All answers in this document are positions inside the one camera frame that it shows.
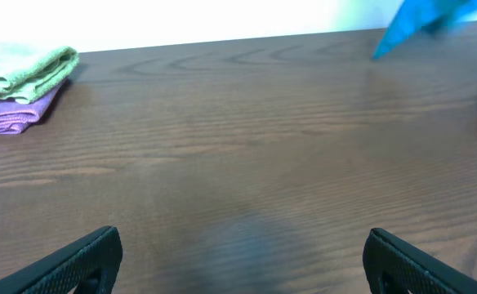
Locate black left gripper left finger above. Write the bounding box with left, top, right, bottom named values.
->
left=0, top=226, right=123, bottom=294

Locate folded purple cloth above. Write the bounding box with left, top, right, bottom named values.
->
left=0, top=79, right=68, bottom=135

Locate folded green cloth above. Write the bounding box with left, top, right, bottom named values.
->
left=0, top=43, right=79, bottom=105

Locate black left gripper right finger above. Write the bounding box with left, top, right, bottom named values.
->
left=363, top=228, right=477, bottom=294

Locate blue microfiber cloth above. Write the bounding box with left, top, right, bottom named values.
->
left=372, top=0, right=477, bottom=60

